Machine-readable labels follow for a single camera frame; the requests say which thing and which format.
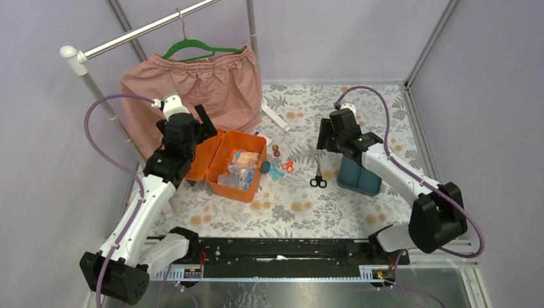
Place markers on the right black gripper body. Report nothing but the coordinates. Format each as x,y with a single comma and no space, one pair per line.
333,141

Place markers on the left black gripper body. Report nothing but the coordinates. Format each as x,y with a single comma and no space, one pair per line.
195,129

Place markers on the orange plastic medicine box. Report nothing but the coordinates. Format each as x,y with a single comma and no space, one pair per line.
213,155

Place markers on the teal divided tray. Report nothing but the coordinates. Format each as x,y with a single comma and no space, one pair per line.
358,179

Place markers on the white blue medicine sachet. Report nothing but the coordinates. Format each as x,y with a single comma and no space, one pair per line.
260,134

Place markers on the bagged latex gloves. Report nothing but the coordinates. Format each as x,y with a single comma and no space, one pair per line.
247,160

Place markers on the black handled scissors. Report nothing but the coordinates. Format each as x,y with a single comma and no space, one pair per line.
318,180

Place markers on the gauze pad packet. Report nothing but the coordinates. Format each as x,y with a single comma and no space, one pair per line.
227,180

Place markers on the alcohol wipes bag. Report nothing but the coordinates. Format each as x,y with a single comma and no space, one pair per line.
243,178

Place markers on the small orange scissors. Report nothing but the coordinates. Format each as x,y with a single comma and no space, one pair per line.
288,166

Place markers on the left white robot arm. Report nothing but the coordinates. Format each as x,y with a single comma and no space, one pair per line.
122,267

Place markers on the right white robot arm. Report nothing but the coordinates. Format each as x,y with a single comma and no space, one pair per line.
436,217

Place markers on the pink fabric shorts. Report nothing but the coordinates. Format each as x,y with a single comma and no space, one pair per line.
227,86

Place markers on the white rectangular box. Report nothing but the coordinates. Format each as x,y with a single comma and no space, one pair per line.
274,116

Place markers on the floral table mat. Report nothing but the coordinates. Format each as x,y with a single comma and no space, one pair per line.
290,207

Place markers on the green clothes hanger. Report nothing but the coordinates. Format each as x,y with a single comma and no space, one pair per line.
193,43

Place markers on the silver clothes rack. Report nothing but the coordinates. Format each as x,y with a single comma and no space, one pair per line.
77,59

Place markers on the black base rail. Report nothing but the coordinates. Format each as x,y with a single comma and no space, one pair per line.
270,258

